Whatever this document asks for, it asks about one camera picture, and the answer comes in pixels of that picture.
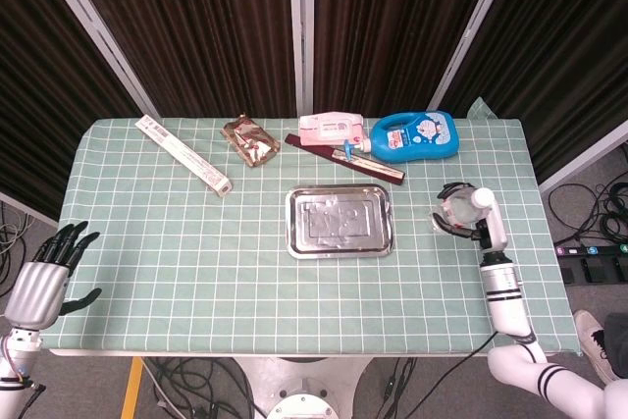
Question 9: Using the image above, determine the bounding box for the dark trouser leg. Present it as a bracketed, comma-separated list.
[602, 312, 628, 382]

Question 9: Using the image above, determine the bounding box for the pink wet wipes pack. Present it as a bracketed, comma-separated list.
[298, 112, 367, 148]

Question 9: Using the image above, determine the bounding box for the shiny metal tray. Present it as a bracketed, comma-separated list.
[285, 183, 395, 260]

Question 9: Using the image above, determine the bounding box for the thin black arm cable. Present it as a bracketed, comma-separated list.
[405, 330, 499, 419]

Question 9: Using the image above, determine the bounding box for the beige sneaker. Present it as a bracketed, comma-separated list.
[572, 309, 620, 385]

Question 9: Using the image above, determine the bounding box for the gold foil snack packet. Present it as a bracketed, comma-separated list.
[220, 113, 280, 169]

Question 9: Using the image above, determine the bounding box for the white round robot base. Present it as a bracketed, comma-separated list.
[230, 355, 374, 419]

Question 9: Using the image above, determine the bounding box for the long white printed box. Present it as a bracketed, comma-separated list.
[134, 114, 234, 198]

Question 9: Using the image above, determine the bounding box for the long dark red box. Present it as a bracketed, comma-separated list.
[285, 132, 407, 187]

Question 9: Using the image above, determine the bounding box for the green checked tablecloth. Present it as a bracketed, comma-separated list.
[48, 97, 584, 357]

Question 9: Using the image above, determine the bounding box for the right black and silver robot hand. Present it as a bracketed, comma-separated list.
[432, 182, 509, 253]

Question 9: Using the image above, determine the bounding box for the clear plastic water bottle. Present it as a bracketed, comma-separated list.
[430, 185, 494, 234]

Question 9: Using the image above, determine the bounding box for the dark brown curtained partition panel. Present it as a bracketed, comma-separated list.
[299, 0, 521, 119]
[0, 0, 161, 229]
[28, 0, 308, 119]
[429, 0, 628, 194]

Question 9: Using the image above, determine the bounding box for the blue cartoon detergent bottle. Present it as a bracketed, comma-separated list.
[342, 110, 460, 164]

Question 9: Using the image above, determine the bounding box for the black cable bundle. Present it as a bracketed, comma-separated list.
[0, 202, 31, 298]
[141, 356, 418, 419]
[547, 143, 628, 243]

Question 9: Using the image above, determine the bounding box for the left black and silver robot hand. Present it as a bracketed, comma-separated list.
[4, 220, 103, 331]

